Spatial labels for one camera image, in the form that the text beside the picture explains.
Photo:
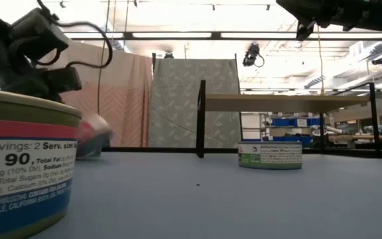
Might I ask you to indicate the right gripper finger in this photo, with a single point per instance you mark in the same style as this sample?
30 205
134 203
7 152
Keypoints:
290 6

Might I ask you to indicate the green white label tuna can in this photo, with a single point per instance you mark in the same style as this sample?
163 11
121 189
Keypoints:
270 156

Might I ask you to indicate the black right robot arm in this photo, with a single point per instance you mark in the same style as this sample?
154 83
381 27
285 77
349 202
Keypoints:
376 16

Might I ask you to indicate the wooden shelf with black legs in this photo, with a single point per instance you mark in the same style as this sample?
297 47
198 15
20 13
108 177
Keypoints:
277 103

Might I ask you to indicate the salmon can with gold lid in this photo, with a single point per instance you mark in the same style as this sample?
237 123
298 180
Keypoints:
91 139

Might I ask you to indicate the black spotlight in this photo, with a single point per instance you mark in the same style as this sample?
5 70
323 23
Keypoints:
379 60

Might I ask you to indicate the pink chevron cloth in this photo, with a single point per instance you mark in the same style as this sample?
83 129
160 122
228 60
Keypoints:
128 99

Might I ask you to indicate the blue storage bin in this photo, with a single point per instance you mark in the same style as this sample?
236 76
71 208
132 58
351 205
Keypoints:
307 141
251 140
280 122
313 122

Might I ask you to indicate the white storage rack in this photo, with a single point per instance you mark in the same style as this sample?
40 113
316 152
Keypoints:
250 121

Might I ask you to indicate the small black dome lamp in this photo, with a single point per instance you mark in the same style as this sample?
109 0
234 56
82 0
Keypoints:
168 55

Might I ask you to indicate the green leaf pattern cloth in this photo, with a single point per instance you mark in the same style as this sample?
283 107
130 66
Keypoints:
174 99

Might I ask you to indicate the wooden workbench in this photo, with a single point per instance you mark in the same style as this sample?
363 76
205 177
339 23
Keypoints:
360 137

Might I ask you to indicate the blue table mat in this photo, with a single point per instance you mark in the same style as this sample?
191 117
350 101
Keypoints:
211 206

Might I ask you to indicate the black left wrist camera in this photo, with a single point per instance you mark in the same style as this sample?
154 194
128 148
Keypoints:
40 34

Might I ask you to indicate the black rig camera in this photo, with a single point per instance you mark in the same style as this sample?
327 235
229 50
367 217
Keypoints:
251 54

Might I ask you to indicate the black rig frame beam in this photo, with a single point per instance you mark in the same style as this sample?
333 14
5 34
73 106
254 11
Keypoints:
216 35

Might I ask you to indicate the black table frame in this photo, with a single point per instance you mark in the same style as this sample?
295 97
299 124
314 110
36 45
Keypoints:
151 149

